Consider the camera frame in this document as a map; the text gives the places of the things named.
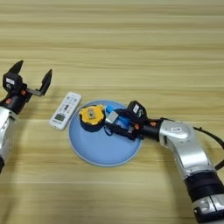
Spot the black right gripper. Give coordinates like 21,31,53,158
104,108,162,142

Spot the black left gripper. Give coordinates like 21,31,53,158
0,59,53,116

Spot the small blue silver device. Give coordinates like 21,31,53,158
104,104,131,129

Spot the white remote control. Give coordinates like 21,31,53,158
48,91,83,131

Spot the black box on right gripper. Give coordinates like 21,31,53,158
126,100,148,125

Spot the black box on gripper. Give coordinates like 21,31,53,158
126,100,148,125
2,72,24,93

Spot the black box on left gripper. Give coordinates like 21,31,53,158
2,72,24,93

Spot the yellow black tape measure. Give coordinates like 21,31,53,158
78,103,107,133

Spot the blue round plate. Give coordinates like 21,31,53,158
67,100,144,168

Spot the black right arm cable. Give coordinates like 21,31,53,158
158,116,224,172

